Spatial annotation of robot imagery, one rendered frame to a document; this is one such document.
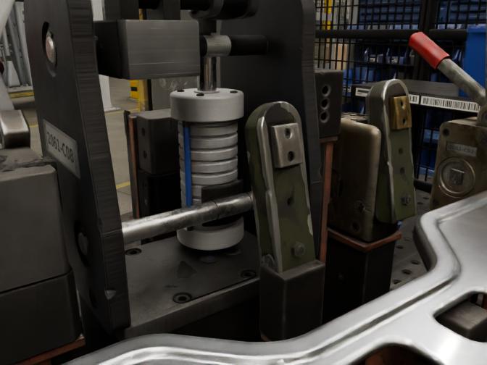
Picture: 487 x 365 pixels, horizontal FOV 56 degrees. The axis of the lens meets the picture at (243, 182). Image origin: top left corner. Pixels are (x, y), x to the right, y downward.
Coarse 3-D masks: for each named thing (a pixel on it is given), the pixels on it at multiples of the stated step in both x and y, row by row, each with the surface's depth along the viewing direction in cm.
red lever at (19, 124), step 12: (0, 60) 36; (0, 72) 35; (0, 84) 34; (0, 96) 34; (0, 108) 33; (12, 108) 33; (0, 120) 31; (12, 120) 31; (24, 120) 32; (0, 132) 31; (12, 132) 31; (24, 132) 31; (12, 144) 31; (24, 144) 32
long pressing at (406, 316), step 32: (416, 224) 37; (448, 224) 37; (480, 224) 37; (448, 256) 31; (480, 256) 32; (416, 288) 27; (448, 288) 28; (480, 288) 28; (352, 320) 24; (384, 320) 25; (416, 320) 25; (96, 352) 22; (128, 352) 22; (160, 352) 22; (192, 352) 22; (224, 352) 22; (256, 352) 22; (288, 352) 22; (320, 352) 22; (352, 352) 23; (416, 352) 23; (448, 352) 23; (480, 352) 23
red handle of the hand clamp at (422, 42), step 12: (420, 36) 56; (420, 48) 56; (432, 48) 55; (432, 60) 55; (444, 60) 54; (444, 72) 54; (456, 72) 53; (456, 84) 54; (468, 84) 52; (480, 96) 51
